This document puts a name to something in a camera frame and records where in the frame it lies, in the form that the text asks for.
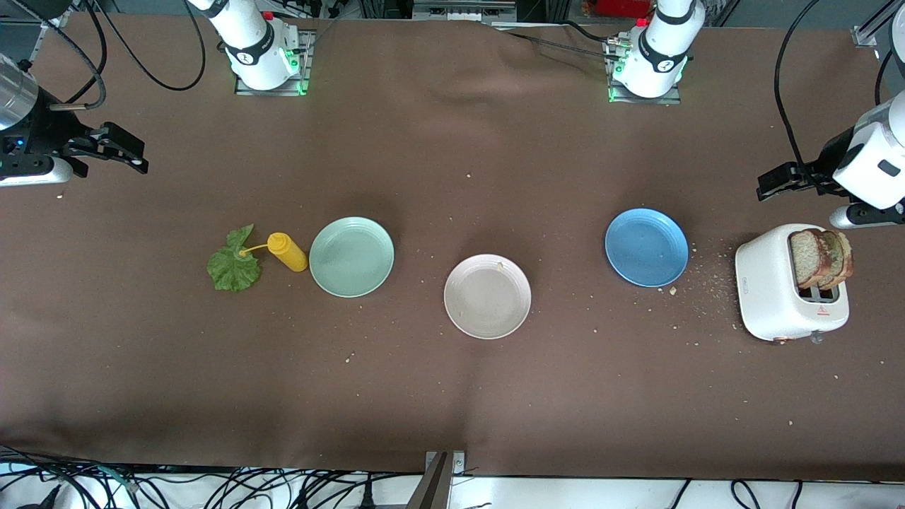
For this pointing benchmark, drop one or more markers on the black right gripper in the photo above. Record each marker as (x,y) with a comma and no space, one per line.
(44,132)

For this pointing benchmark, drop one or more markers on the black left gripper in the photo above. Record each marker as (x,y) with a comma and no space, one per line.
(828,157)

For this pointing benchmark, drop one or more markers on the brown bread slice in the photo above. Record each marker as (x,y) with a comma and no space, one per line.
(802,258)
(841,258)

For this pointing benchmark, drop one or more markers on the green lettuce leaf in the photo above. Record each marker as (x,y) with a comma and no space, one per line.
(232,270)

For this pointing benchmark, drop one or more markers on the yellow squeeze bottle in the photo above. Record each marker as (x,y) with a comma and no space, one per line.
(290,253)

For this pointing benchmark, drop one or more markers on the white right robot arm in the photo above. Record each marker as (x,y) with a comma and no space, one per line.
(258,49)

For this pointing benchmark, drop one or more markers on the blue plate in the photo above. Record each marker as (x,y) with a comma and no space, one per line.
(646,247)

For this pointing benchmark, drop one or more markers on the mint green plate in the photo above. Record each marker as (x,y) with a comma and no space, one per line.
(351,256)

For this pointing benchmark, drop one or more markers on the beige plate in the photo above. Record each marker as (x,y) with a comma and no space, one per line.
(488,297)

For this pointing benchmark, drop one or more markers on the white toaster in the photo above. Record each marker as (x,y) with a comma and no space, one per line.
(763,290)

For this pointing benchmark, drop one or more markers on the red box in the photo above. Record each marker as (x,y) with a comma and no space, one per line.
(622,7)

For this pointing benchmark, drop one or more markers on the brown tablecloth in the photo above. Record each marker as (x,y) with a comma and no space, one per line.
(424,177)

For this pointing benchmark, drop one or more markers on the grey power strip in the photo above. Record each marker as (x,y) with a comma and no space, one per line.
(459,10)

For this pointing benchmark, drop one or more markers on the dark grey metal bar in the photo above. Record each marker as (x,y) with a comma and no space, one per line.
(431,488)

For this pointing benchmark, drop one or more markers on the aluminium frame profile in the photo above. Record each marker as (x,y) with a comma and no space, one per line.
(866,34)

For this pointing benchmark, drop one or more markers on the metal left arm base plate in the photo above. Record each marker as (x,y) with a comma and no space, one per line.
(636,101)

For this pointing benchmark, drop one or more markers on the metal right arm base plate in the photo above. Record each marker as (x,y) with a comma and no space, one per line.
(306,60)

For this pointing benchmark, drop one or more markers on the silver metal bracket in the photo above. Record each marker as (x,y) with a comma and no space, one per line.
(458,463)

